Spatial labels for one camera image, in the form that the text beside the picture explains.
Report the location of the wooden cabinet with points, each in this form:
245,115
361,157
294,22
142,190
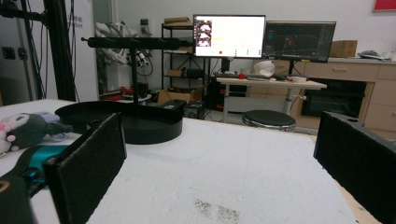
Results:
342,71

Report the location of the white foam mat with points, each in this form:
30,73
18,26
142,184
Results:
218,161

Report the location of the black frame post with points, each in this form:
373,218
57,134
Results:
59,46

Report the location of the white robot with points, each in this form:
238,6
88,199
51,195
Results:
112,53

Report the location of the red ball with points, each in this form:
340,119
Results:
241,76

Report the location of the black metal shelf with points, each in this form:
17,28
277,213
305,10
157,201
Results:
162,62

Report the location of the red picture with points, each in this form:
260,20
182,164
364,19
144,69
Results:
384,4

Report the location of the white round table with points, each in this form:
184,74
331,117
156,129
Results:
130,99

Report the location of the open cardboard box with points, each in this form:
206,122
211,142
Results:
169,96

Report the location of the flat cardboard box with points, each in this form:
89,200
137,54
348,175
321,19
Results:
177,21

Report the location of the black keyboard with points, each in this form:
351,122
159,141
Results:
225,75

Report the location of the beige standing desk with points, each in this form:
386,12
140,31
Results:
264,83

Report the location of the monitor with dark screen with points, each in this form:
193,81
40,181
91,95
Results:
299,40

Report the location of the black computer tower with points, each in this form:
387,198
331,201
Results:
172,105
194,109

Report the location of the white cap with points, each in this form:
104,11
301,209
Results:
264,68

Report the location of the black round stool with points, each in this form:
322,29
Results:
267,118

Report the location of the black hanger rack with tray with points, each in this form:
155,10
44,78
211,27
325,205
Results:
149,127

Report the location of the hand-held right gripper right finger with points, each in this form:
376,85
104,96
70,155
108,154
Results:
358,161

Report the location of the plush toy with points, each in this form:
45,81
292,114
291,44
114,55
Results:
28,130

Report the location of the monitor with white screen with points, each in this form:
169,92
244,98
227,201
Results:
236,34

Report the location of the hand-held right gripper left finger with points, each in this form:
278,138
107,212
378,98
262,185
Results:
84,168

